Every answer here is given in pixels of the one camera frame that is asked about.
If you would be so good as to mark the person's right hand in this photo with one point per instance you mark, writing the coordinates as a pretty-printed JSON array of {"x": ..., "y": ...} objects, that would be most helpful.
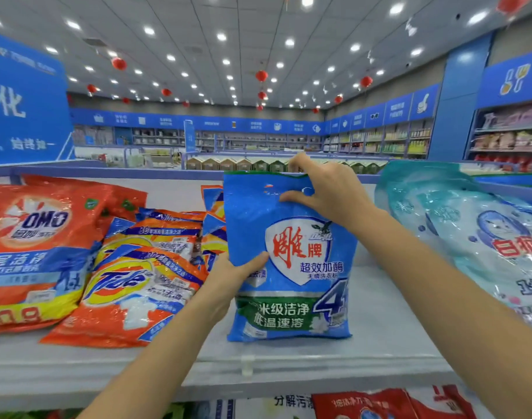
[{"x": 340, "y": 192}]

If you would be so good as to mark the person's left hand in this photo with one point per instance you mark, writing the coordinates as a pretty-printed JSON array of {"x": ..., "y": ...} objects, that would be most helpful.
[{"x": 227, "y": 288}]

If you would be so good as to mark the orange blue small detergent packet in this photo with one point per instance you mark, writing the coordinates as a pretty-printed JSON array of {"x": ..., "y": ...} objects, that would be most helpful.
[
  {"x": 152, "y": 240},
  {"x": 213, "y": 244},
  {"x": 170, "y": 215},
  {"x": 213, "y": 200},
  {"x": 126, "y": 296}
]

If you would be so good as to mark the blue Diao detergent bags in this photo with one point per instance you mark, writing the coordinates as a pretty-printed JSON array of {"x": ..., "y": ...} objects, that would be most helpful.
[{"x": 292, "y": 275}]

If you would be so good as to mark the grey metal shelf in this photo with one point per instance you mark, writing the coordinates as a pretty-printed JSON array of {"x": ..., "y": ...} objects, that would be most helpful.
[{"x": 379, "y": 344}]

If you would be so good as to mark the person's right forearm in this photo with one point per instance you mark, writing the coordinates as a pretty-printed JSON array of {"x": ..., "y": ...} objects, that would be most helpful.
[{"x": 458, "y": 318}]

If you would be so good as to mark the row of green boxes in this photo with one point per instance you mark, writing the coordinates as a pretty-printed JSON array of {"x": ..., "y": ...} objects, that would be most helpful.
[{"x": 248, "y": 164}]

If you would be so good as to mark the white ceiling spotlight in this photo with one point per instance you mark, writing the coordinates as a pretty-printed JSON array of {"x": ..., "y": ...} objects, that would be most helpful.
[
  {"x": 371, "y": 57},
  {"x": 411, "y": 28}
]

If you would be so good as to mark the large red paper lantern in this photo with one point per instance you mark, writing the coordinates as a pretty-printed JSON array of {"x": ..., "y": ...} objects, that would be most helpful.
[
  {"x": 261, "y": 76},
  {"x": 515, "y": 2}
]

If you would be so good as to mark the blue pillar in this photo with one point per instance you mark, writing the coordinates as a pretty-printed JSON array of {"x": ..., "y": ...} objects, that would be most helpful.
[{"x": 461, "y": 100}]

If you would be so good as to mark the small blue hanging sign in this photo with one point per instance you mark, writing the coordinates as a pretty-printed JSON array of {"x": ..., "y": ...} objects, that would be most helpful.
[{"x": 190, "y": 135}]

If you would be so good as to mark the rows of round ceiling lights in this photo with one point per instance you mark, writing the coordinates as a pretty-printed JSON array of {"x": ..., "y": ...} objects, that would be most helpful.
[{"x": 307, "y": 0}]

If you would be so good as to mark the rows of small red lanterns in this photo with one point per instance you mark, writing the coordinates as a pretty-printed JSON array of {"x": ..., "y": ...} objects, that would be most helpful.
[{"x": 118, "y": 63}]

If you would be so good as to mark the blue aisle sign board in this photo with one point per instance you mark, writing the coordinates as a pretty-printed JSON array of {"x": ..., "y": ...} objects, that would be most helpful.
[{"x": 26, "y": 100}]

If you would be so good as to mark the wall shelf of detergent bottles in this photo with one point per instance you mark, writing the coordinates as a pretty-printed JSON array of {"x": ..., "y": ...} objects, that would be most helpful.
[{"x": 397, "y": 144}]

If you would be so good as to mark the blue wall shelving unit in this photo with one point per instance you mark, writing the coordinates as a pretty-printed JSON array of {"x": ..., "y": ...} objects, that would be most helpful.
[{"x": 397, "y": 109}]

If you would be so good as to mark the blue wall sign band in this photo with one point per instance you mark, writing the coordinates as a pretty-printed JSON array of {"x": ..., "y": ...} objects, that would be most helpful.
[{"x": 231, "y": 124}]

